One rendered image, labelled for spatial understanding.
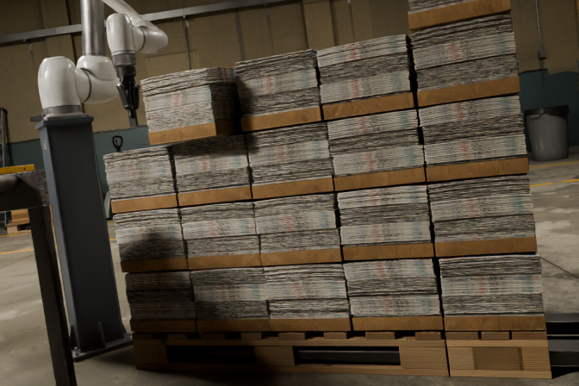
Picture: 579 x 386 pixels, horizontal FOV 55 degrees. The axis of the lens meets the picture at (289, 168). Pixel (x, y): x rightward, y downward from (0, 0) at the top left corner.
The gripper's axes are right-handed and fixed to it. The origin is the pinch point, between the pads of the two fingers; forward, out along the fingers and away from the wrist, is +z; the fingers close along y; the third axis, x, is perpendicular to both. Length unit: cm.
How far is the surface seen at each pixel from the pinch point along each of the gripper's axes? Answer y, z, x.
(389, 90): -19, 6, -106
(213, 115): -27, 6, -50
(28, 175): -51, 17, 6
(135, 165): -18.8, 19.1, -11.4
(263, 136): -18, 15, -63
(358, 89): -19, 4, -97
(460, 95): -19, 11, -127
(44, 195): -48, 24, 4
